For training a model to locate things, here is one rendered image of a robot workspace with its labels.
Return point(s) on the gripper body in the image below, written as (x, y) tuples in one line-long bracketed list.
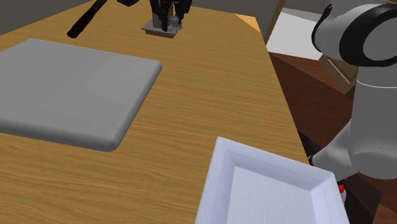
[(169, 5)]

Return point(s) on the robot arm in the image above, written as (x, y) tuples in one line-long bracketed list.
[(375, 118)]

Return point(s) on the black long stick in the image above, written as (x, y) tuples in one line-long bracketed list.
[(84, 20)]

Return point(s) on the grey flat square pad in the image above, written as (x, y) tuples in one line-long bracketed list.
[(71, 93)]

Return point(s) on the white square patterned plate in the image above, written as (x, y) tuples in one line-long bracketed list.
[(266, 192)]

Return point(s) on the light wooden frame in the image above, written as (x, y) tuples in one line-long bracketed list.
[(339, 74)]

